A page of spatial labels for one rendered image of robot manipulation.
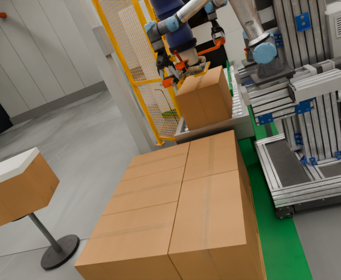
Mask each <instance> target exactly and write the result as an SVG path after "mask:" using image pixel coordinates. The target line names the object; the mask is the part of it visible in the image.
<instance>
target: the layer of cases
mask: <svg viewBox="0 0 341 280"><path fill-rule="evenodd" d="M74 267H75V268H76V270H77V271H78V272H79V273H80V275H81V276H82V277H83V278H84V280H263V273H262V266H261V262H260V255H259V248H258V241H257V235H256V230H255V224H254V217H253V210H252V203H251V199H250V192H249V185H248V178H247V171H246V167H245V164H244V160H243V157H242V154H241V151H240V148H239V144H238V141H237V138H236V136H235V132H234V130H231V131H227V132H223V133H219V134H215V135H212V136H209V137H204V138H201V139H197V140H194V141H190V142H186V143H182V144H179V145H176V146H172V147H168V148H164V149H160V150H157V151H154V152H149V153H146V154H142V155H139V156H135V157H133V158H132V160H131V162H130V164H129V166H128V168H127V170H126V171H125V173H124V175H123V177H122V179H121V181H120V182H119V184H118V186H117V188H116V190H115V191H114V193H113V195H112V197H111V199H110V201H109V202H108V204H107V206H106V208H105V210H104V212H103V214H102V216H101V217H100V219H99V221H98V223H97V225H96V226H95V228H94V230H93V232H92V234H91V236H90V238H89V240H88V241H87V243H86V245H85V246H84V248H83V251H82V252H81V254H80V256H79V258H78V259H77V261H76V263H75V265H74Z"/></svg>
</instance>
